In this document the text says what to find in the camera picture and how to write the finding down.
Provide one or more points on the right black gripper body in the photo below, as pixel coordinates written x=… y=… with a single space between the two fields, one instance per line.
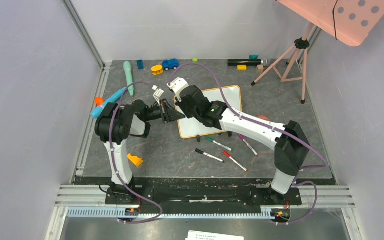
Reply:
x=185 y=100

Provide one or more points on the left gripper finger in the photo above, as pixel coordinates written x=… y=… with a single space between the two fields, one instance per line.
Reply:
x=167 y=109
x=173 y=116

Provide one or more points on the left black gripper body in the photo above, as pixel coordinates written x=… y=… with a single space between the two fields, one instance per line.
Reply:
x=154 y=113

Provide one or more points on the white whiteboard wooden frame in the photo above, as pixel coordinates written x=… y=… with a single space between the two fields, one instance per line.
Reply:
x=191 y=128

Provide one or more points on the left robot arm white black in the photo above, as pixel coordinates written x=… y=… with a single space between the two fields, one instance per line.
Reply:
x=117 y=123

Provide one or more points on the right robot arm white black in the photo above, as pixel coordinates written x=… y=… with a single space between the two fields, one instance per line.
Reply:
x=288 y=141

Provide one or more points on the black capped marker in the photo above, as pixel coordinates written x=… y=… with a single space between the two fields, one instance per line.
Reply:
x=208 y=155

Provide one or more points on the yellow oval toy brick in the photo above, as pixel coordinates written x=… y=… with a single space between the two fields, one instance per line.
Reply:
x=157 y=69

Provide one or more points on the blue toy car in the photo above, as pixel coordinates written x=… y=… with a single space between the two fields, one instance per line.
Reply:
x=170 y=64

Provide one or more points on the orange wedge block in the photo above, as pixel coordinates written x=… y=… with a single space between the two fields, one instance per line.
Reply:
x=137 y=161

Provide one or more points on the dark blue brick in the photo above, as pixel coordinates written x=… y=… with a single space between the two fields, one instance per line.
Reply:
x=140 y=64

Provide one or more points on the mint green toy crayon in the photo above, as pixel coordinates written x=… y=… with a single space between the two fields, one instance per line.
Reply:
x=127 y=67

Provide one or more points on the purple capped marker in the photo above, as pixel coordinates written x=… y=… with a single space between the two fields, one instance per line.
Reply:
x=248 y=145

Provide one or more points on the black cylinder tube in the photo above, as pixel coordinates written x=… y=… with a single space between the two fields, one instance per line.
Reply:
x=244 y=62

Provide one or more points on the small orange block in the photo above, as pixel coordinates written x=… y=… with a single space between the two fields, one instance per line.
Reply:
x=99 y=101

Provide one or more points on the green capped marker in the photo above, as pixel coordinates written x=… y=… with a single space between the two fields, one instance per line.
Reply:
x=218 y=143

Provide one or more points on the light blue toy crayon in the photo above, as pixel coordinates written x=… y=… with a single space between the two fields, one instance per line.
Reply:
x=96 y=112

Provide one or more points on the yellow flat brick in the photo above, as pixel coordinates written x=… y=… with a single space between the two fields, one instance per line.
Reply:
x=241 y=67

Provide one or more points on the red capped marker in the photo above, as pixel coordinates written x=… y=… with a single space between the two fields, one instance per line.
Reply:
x=235 y=161

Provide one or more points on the orange half-round brick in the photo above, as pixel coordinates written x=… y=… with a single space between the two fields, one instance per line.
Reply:
x=263 y=117

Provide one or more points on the beige wooden cube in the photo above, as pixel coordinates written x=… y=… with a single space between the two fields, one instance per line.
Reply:
x=260 y=68

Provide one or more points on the teal block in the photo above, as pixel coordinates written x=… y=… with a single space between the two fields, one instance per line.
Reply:
x=253 y=56

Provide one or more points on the clear round cap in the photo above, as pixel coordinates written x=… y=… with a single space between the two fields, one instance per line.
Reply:
x=265 y=61

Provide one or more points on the white paper sheet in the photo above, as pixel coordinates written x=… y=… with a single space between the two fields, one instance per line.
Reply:
x=199 y=235

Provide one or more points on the pink music stand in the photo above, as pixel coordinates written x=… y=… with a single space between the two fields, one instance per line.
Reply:
x=348 y=21

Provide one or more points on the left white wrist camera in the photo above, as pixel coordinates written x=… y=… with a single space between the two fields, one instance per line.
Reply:
x=158 y=92

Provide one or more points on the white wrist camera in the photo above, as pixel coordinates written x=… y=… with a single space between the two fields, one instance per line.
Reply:
x=177 y=86
x=158 y=92

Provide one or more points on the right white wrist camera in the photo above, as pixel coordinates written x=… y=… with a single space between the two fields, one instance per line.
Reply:
x=177 y=86

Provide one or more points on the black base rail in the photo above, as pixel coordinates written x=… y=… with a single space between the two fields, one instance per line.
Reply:
x=180 y=195

